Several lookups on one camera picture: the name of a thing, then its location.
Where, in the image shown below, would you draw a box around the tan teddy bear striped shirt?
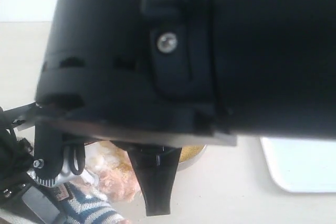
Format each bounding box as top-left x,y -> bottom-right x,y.
54,142 -> 140,223

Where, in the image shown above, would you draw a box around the metal bowl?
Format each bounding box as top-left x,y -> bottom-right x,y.
177,145 -> 207,172

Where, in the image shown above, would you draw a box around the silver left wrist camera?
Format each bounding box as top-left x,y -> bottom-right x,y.
1,103 -> 41,131

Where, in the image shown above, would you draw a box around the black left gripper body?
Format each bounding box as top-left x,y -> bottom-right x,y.
0,107 -> 36,204

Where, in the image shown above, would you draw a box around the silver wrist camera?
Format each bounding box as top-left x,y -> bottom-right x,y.
33,123 -> 85,188
1,103 -> 41,131

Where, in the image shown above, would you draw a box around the white rectangular plastic tray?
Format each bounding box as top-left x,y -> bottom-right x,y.
260,137 -> 335,193

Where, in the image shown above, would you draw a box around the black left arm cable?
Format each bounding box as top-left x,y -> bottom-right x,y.
0,119 -> 19,141

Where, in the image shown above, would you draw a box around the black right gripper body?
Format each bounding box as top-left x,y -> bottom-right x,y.
35,0 -> 237,147

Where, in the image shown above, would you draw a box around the yellow millet grains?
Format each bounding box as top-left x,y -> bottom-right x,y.
179,145 -> 205,163

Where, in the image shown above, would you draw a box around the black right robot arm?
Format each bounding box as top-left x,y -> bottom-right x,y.
35,0 -> 335,216

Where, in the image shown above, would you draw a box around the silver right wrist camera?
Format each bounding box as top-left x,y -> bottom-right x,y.
33,123 -> 85,188

